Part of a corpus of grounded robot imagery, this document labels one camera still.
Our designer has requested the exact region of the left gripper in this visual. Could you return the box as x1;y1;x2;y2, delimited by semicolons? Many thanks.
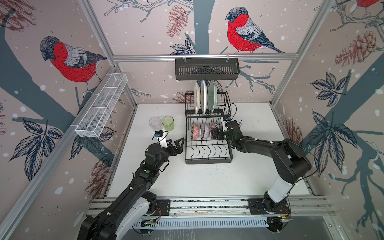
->
155;137;184;171

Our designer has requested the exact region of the green glass tumbler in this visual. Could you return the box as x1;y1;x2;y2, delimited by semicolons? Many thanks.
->
162;116;174;132

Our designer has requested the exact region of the clear glass tumbler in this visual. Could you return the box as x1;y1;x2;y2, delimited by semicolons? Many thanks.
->
149;117;163;132

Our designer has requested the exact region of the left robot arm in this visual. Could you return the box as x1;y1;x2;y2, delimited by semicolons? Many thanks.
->
77;138;185;240

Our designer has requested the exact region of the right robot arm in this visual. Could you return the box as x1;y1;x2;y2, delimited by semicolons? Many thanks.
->
211;121;312;213

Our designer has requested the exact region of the black two-tier dish rack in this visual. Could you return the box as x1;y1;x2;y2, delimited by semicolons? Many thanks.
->
185;92;233;165

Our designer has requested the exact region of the pink floral bowl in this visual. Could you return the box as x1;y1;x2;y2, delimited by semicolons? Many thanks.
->
192;124;201;141

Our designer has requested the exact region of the white plate middle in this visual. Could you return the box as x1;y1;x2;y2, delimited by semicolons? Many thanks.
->
201;80;208;115

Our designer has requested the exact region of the green plate right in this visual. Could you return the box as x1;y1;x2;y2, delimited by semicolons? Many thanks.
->
208;81;218;114

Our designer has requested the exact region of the cream plate left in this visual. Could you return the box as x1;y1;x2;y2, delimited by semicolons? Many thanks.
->
194;82;201;115

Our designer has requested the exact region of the aluminium top crossbar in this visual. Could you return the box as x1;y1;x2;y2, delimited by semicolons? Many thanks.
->
112;53;299;63

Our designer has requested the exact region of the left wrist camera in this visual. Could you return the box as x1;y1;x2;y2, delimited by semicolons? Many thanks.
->
154;130;169;148

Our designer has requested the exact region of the aluminium front rail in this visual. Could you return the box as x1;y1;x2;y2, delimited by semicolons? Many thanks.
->
86;195;334;219

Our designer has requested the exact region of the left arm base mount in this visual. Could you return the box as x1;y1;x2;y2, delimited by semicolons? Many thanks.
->
140;198;171;217

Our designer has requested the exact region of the black hanging wire shelf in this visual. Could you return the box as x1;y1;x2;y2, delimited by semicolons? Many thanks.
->
175;58;240;81

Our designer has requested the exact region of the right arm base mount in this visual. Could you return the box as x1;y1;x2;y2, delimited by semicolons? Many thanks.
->
247;195;291;215

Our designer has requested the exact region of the white mesh wall basket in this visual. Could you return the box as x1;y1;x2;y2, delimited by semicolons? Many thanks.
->
75;73;128;138

